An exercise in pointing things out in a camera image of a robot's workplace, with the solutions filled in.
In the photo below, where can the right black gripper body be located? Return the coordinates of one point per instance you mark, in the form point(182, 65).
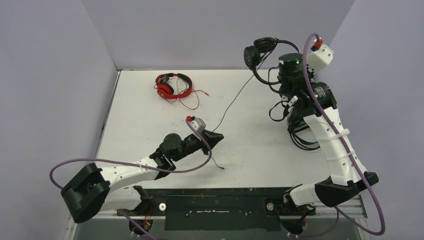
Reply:
point(294, 120)

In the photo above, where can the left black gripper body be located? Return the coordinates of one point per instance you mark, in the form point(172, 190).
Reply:
point(197, 144)

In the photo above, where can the large black blue headphones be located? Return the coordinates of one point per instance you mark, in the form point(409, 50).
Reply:
point(299, 132)

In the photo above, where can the small black headphones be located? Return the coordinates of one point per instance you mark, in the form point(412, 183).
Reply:
point(261, 53)

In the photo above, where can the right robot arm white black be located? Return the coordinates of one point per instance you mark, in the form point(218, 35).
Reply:
point(318, 110)

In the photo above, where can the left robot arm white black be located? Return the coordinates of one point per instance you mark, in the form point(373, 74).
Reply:
point(94, 189)

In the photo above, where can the red headphones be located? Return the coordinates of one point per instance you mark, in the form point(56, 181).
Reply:
point(174, 87)

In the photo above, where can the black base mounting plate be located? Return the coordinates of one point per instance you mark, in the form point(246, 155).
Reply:
point(208, 209)

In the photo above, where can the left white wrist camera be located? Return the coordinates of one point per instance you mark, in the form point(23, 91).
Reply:
point(196, 123)

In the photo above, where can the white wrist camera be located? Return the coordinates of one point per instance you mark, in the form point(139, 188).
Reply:
point(320, 57)
point(196, 123)

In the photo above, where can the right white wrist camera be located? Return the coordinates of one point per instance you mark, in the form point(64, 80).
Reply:
point(320, 57)

